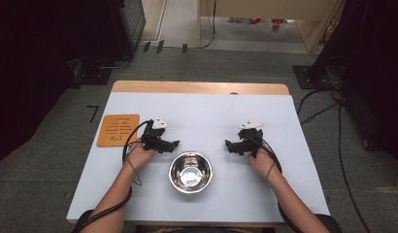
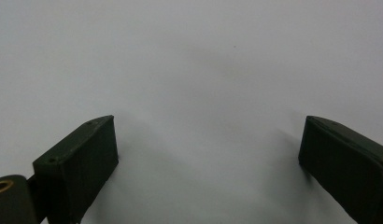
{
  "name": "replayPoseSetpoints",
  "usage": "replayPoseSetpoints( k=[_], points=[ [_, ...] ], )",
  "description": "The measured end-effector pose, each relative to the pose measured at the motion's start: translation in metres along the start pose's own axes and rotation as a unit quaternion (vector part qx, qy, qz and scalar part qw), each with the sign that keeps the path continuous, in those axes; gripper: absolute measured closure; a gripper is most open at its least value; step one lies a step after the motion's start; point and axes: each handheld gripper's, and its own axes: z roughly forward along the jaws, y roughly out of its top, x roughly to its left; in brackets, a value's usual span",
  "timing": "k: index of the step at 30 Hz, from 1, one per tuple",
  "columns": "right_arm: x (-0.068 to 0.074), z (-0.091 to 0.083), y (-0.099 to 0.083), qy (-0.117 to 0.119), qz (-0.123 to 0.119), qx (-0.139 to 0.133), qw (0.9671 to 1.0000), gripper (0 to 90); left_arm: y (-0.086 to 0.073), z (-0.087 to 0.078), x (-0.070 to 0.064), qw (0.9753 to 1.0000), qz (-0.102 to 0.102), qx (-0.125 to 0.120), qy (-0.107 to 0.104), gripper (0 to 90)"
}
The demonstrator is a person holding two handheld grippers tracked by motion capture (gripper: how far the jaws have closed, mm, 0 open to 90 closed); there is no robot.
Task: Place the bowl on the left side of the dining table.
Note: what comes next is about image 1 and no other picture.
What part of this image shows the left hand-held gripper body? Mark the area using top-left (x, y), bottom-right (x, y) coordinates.
top-left (141, 116), bottom-right (172, 154)

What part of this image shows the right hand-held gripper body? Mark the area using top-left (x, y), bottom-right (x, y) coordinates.
top-left (237, 119), bottom-right (265, 157)

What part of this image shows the stainless steel bowl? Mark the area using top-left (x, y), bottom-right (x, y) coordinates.
top-left (168, 150), bottom-right (214, 195)

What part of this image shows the person's left hand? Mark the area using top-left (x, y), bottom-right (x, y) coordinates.
top-left (123, 139), bottom-right (158, 173)

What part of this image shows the person's right hand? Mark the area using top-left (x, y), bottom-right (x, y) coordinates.
top-left (248, 146), bottom-right (282, 181)

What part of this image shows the orange square trivet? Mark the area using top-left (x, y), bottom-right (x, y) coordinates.
top-left (96, 113), bottom-right (141, 149)

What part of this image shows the white table cover sheet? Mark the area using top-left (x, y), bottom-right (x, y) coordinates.
top-left (66, 91), bottom-right (331, 224)

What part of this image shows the black flat stand base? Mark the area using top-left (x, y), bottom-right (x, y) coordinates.
top-left (292, 64), bottom-right (343, 91)

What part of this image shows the person's left black sleeve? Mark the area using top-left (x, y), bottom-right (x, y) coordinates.
top-left (71, 209), bottom-right (95, 233)

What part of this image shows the person's black sleeve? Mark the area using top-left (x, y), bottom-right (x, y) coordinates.
top-left (71, 209), bottom-right (95, 233)
top-left (312, 213), bottom-right (344, 233)

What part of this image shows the dark glass cabinet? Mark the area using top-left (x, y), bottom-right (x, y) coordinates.
top-left (108, 0), bottom-right (148, 62)

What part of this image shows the person's right black sleeve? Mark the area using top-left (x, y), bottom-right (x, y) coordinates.
top-left (312, 213), bottom-right (344, 233)

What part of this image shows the light wooden cabinet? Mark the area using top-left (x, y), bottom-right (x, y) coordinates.
top-left (196, 0), bottom-right (347, 53)

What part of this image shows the black curtain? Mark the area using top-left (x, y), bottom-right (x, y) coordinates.
top-left (0, 0), bottom-right (127, 174)
top-left (308, 0), bottom-right (398, 164)

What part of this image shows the right hand-held gripper cable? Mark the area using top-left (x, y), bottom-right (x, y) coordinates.
top-left (245, 135), bottom-right (301, 233)

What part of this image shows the hand-held gripper cable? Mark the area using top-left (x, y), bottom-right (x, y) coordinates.
top-left (70, 118), bottom-right (155, 233)
top-left (245, 135), bottom-right (301, 233)

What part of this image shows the grey floor cable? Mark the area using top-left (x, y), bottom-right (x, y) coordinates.
top-left (97, 55), bottom-right (134, 70)

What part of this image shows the long black floor cable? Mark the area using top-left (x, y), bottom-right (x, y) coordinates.
top-left (336, 101), bottom-right (372, 233)

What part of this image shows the left hand-held gripper cable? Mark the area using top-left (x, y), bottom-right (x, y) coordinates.
top-left (70, 118), bottom-right (155, 233)

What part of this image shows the black hanging cable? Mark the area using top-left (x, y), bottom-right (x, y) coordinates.
top-left (199, 0), bottom-right (218, 50)

